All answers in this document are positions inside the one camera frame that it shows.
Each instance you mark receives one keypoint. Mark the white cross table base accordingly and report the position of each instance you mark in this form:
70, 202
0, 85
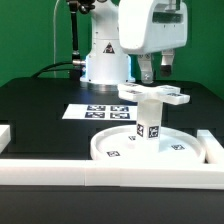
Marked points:
165, 93

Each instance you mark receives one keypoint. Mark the white tag plate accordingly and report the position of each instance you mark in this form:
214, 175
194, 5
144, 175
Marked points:
101, 112

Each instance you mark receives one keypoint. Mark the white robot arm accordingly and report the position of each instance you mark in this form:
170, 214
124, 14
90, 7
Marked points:
107, 65

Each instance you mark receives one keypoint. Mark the white round table top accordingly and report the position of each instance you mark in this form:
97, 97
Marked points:
122, 143

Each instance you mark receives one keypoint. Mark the white right fence bar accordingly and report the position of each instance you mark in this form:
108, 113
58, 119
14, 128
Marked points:
214, 150

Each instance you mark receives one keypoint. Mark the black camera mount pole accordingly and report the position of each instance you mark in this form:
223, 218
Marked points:
84, 7

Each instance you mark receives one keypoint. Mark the white left fence bar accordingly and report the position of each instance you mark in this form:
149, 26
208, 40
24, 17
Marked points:
5, 136

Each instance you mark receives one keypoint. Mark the white front fence bar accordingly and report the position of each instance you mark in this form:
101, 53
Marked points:
99, 173

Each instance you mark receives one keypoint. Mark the white fence bar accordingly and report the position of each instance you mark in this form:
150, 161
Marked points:
99, 173
214, 150
5, 136

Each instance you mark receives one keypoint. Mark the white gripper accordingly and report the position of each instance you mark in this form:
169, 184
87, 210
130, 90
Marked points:
148, 26

